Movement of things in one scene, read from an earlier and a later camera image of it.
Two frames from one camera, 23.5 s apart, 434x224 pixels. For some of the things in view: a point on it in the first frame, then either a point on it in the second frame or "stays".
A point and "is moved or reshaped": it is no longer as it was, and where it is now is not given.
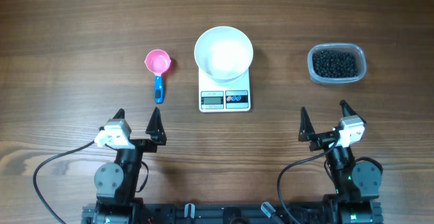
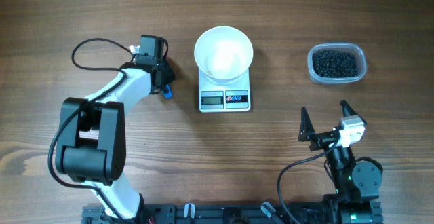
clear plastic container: x=336 y=63 stays
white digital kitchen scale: x=213 y=98 stays
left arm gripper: x=155 y=131 -> x=168 y=75
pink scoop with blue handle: x=157 y=61 is moved or reshaped
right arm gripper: x=321 y=138 stays
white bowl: x=223 y=55 stays
